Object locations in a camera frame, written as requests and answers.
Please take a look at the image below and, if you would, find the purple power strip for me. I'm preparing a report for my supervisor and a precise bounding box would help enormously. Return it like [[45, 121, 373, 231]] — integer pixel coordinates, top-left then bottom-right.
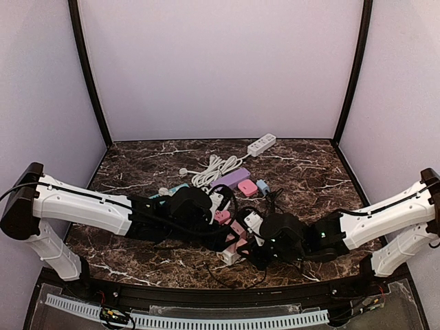
[[210, 168, 250, 189]]

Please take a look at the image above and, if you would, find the black frame right post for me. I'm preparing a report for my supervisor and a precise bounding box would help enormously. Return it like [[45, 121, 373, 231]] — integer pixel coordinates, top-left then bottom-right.
[[333, 0, 373, 146]]

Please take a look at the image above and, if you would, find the white slotted cable duct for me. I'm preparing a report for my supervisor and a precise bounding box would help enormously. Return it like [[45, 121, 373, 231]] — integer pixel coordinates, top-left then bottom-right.
[[45, 294, 329, 329]]

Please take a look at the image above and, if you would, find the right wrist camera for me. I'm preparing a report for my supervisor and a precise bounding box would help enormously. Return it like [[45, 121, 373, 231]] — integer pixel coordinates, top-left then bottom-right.
[[239, 206, 307, 248]]

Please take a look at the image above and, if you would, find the small circuit board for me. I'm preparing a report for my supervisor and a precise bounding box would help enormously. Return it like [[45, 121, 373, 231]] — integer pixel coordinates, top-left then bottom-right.
[[99, 307, 130, 325]]

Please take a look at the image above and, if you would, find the white power strip cord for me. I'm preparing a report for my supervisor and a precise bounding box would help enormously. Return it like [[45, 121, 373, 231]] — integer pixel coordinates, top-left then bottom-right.
[[179, 153, 252, 186]]

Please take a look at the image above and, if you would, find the light blue charger plug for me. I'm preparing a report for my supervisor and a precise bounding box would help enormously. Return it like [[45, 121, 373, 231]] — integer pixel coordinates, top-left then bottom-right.
[[256, 179, 271, 196]]

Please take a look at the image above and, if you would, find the pink charger plug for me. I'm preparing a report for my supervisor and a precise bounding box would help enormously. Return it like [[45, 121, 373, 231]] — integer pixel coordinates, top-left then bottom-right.
[[237, 179, 258, 197]]

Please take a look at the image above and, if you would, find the black frame post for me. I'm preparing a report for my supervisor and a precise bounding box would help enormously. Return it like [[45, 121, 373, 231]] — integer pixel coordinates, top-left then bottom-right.
[[333, 0, 373, 146], [67, 0, 113, 149]]

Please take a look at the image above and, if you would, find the black frame left post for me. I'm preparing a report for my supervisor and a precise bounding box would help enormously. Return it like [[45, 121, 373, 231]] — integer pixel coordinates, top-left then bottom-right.
[[67, 0, 113, 149]]

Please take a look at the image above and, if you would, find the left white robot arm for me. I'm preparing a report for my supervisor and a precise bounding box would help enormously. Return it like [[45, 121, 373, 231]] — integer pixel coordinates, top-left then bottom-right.
[[1, 162, 238, 282]]

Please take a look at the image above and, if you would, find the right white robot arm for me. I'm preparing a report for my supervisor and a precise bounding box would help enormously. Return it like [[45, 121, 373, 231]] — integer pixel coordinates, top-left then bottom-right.
[[236, 168, 439, 278]]

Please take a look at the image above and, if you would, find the white power strip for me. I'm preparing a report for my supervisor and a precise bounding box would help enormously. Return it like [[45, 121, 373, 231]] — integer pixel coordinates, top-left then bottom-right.
[[247, 133, 276, 157]]

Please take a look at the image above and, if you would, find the pink white cube adapter cluster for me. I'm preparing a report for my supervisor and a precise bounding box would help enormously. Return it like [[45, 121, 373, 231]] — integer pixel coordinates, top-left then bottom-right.
[[214, 210, 247, 266]]

